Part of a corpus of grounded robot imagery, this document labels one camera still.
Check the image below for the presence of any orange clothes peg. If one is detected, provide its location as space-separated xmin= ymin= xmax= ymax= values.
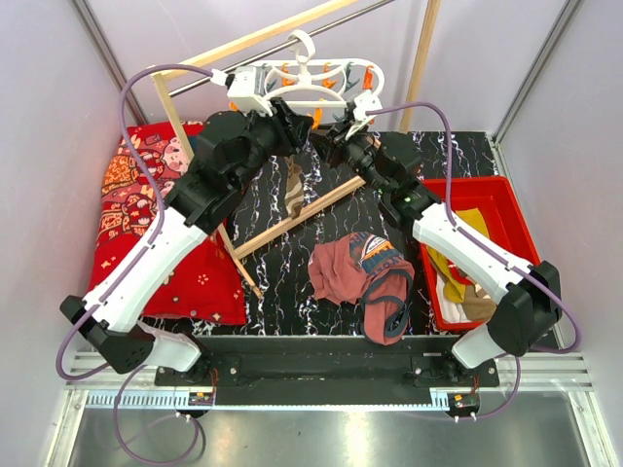
xmin=362 ymin=65 xmax=375 ymax=91

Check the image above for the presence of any red patterned pillow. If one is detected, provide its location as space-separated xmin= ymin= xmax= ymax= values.
xmin=89 ymin=122 xmax=246 ymax=326

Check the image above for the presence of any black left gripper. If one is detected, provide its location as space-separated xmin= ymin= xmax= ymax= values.
xmin=232 ymin=97 xmax=314 ymax=193

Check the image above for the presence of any red plastic bin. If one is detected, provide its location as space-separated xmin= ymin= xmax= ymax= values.
xmin=420 ymin=176 xmax=541 ymax=333

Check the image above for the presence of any yellow sock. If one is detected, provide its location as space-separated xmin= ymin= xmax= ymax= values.
xmin=413 ymin=203 xmax=497 ymax=304

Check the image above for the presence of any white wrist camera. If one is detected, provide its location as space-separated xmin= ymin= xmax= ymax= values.
xmin=344 ymin=90 xmax=383 ymax=139
xmin=226 ymin=66 xmax=271 ymax=116

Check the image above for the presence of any white plastic clip hanger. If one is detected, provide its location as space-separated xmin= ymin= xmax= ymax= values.
xmin=252 ymin=29 xmax=385 ymax=108

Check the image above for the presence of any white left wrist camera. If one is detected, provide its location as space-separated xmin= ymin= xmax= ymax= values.
xmin=226 ymin=66 xmax=271 ymax=116

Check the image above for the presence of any wooden drying rack frame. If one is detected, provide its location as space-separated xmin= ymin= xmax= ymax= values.
xmin=149 ymin=0 xmax=442 ymax=299

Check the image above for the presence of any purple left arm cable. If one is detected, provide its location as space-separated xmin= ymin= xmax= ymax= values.
xmin=55 ymin=65 xmax=230 ymax=463

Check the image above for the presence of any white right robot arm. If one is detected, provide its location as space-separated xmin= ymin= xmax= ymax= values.
xmin=314 ymin=124 xmax=563 ymax=386

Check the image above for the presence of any brown striped sock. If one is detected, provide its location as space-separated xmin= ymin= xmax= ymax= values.
xmin=284 ymin=156 xmax=305 ymax=219

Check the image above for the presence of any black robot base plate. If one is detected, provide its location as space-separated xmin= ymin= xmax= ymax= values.
xmin=155 ymin=336 xmax=499 ymax=410

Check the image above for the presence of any metal hanging rod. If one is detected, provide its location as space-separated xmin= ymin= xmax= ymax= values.
xmin=168 ymin=0 xmax=393 ymax=97

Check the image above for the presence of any maroon printed shirt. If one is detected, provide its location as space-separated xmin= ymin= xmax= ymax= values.
xmin=308 ymin=232 xmax=415 ymax=345

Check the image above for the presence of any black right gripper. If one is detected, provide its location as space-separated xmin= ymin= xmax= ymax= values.
xmin=309 ymin=117 xmax=391 ymax=198

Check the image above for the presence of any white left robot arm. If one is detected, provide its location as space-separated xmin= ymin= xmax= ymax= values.
xmin=59 ymin=97 xmax=313 ymax=385

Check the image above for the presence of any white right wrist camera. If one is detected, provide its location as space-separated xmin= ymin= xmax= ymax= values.
xmin=344 ymin=90 xmax=383 ymax=139

